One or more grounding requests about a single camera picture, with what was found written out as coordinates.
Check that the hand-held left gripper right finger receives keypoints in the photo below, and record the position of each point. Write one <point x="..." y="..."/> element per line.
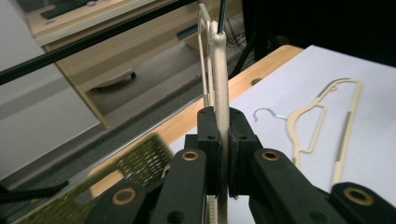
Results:
<point x="241" y="137"/>

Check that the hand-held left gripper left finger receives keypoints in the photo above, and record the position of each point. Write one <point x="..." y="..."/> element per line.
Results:
<point x="208" y="140"/>

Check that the beige plastic clothes hanger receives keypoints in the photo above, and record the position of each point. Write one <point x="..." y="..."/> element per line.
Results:
<point x="219" y="77"/>
<point x="292" y="123"/>

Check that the green woven basket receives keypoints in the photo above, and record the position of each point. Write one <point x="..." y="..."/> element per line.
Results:
<point x="137" y="165"/>

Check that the black stand leg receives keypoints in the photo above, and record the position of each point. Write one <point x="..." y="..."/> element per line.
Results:
<point x="244" y="56"/>

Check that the beige wooden desk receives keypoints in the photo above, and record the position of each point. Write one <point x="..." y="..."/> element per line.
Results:
<point x="134" y="53"/>

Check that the black curtain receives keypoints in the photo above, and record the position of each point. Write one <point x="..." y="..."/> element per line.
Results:
<point x="311" y="21"/>

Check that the white table cover sheet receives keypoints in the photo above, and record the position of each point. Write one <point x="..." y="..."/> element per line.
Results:
<point x="358" y="56"/>

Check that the black hanging rail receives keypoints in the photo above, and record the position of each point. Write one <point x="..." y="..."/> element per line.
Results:
<point x="77" y="42"/>

